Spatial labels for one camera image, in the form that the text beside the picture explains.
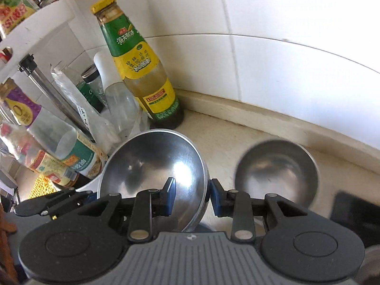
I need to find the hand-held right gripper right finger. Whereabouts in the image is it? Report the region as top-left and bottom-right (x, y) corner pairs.
(209, 178), (309, 242)

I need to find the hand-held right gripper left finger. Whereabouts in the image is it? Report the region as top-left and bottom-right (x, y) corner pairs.
(76, 177), (177, 242)

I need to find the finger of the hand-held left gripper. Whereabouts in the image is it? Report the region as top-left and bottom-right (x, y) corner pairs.
(13, 189), (98, 219)

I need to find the stainless steel bowl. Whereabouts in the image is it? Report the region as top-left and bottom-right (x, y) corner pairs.
(234, 139), (321, 211)
(97, 129), (210, 233)

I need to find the yellow chenille mat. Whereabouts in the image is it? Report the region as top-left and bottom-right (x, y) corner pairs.
(28, 175), (60, 199)

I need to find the yellow cap vinegar bottle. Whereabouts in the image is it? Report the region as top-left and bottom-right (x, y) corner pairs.
(0, 122), (79, 188)

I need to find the purple label clear bottle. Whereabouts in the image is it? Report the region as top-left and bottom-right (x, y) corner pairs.
(0, 79), (109, 180)

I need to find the clear plastic bag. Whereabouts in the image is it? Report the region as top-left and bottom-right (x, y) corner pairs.
(50, 62), (143, 158)

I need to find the clear bottle white cap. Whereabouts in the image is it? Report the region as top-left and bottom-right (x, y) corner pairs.
(93, 50), (143, 143)

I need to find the green jar black lid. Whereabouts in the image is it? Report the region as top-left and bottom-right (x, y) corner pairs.
(76, 64), (109, 113)

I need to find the green yellow label sauce bottle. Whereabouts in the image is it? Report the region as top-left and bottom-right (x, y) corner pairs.
(90, 0), (185, 129)

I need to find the white two-tier spice rack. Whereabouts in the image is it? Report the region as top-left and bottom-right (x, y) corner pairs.
(0, 0), (103, 198)

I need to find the colourful printed seasoning jar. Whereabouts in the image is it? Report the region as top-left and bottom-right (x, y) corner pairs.
(0, 0), (38, 39)

